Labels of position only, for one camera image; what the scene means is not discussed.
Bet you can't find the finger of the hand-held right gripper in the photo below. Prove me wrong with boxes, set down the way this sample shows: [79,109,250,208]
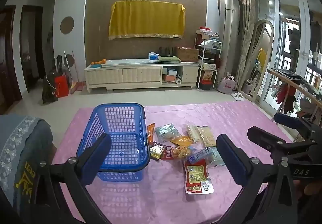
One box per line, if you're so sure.
[247,126,316,161]
[274,113,319,139]

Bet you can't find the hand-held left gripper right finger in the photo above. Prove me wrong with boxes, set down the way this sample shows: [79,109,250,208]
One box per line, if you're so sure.
[216,134,302,224]

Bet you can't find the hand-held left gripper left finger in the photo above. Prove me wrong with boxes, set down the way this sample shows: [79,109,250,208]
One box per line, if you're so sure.
[35,133,112,224]

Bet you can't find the clear packet with blue label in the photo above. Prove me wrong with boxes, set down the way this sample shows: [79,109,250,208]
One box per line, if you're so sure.
[189,147,225,168]

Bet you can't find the large red snack packet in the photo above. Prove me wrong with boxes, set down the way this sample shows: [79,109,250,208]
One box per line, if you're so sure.
[183,159,215,195]

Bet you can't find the clear packet of beige crackers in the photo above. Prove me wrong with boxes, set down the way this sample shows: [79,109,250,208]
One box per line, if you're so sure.
[196,126,217,148]

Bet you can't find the blue plastic basket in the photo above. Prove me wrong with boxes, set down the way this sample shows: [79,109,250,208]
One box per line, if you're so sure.
[76,103,151,182]

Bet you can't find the clear packet of white sticks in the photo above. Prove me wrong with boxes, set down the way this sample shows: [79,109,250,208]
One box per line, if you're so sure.
[187,124,202,144]

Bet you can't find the orange-yellow snack packet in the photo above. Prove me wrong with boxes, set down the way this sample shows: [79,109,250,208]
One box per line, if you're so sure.
[170,136,195,147]

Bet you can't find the red packet of round crackers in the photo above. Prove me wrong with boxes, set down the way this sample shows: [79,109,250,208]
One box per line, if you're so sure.
[160,145,192,161]

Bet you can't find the narrow orange snack packet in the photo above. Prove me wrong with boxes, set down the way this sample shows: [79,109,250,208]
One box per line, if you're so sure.
[147,123,156,144]

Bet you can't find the purple and yellow snack packet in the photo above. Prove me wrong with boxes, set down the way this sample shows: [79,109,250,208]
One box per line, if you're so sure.
[149,142,166,162]

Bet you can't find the clear pale blue snack packet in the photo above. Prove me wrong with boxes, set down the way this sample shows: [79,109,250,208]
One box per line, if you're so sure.
[154,124,180,143]

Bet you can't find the wooden clothes rack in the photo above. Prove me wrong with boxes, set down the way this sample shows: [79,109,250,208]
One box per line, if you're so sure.
[267,68,322,124]

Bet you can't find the arched standing mirror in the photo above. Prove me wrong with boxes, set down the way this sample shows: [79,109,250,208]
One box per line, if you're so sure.
[240,19,275,102]

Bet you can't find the pink bag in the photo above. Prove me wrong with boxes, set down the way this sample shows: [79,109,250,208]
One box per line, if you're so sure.
[218,73,237,94]

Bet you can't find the pink quilted blanket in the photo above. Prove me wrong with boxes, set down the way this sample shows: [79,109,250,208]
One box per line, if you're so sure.
[52,101,300,224]

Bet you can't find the broom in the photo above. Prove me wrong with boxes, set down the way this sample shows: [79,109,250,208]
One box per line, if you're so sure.
[70,50,85,94]

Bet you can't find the glass sliding door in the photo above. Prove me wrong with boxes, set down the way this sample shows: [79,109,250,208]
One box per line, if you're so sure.
[254,0,322,119]

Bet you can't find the orange printed snack box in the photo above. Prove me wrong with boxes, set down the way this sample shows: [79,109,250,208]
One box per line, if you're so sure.
[201,69,218,81]

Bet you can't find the red bag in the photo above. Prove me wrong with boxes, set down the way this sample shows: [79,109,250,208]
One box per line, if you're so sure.
[54,74,69,98]

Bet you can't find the grey lace-trimmed garment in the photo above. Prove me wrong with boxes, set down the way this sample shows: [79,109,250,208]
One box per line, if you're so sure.
[0,115,54,214]

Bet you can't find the white metal rack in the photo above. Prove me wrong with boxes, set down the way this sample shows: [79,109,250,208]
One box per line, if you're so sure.
[195,39,223,90]

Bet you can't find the cream television cabinet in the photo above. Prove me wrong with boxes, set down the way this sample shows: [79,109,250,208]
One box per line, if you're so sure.
[84,59,200,93]

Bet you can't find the standing air conditioner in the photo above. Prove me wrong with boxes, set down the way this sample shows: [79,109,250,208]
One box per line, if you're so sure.
[219,0,240,84]

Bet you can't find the bunch of oranges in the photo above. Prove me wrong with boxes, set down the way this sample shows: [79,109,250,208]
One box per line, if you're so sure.
[90,59,107,68]

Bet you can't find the patterned beige curtain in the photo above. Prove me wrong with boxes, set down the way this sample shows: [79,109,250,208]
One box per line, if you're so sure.
[236,0,257,91]

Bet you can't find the white mop stick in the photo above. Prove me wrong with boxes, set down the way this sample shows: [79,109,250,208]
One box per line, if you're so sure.
[63,50,73,81]

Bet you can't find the brown cardboard box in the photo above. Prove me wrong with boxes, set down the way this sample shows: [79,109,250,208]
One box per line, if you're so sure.
[176,47,200,62]

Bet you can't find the red and white boxes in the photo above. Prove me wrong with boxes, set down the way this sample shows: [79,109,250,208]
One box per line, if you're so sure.
[196,27,219,41]

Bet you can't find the green folded cloth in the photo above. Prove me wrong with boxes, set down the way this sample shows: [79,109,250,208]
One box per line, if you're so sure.
[158,55,181,62]

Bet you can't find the dark wooden door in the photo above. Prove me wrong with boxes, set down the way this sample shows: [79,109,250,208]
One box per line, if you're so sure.
[0,5,22,109]

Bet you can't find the yellow cloth with gold trim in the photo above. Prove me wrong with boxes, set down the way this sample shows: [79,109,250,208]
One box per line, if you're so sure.
[108,1,186,40]

